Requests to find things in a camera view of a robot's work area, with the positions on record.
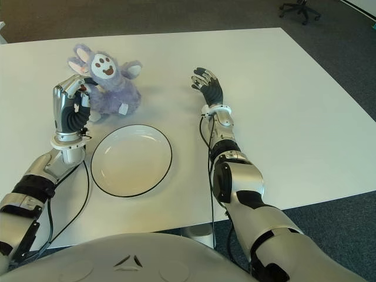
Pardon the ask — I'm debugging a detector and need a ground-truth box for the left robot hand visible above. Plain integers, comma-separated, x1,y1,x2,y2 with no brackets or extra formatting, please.
52,74,99,139

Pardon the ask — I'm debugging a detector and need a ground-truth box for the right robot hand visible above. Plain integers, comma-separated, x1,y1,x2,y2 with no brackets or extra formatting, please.
190,66,224,108

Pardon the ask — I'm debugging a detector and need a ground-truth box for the purple plush bunny doll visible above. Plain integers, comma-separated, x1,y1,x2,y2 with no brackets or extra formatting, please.
67,43,144,123

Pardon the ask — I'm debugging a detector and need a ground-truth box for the white plate black rim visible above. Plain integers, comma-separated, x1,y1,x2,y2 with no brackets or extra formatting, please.
90,124,173,197

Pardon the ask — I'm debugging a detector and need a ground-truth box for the black office chair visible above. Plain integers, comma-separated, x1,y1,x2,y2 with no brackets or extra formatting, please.
278,0,321,26

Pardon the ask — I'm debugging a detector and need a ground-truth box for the silver table base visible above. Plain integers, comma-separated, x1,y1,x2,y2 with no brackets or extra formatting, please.
180,226,217,249

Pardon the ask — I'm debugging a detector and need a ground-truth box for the grey robot torso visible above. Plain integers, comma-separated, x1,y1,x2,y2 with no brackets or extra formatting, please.
0,231,254,282

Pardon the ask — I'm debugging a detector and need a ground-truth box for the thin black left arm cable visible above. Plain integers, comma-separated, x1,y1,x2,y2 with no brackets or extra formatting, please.
29,158,90,259

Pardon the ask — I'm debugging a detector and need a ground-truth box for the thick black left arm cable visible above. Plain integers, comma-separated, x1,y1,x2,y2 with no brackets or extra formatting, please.
45,196,54,244

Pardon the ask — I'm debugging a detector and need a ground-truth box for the long black right arm cable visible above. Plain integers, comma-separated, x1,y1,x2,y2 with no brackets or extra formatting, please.
199,116,217,247

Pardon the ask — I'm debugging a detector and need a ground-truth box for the short black right elbow cable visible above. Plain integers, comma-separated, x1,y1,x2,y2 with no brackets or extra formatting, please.
224,210,237,261

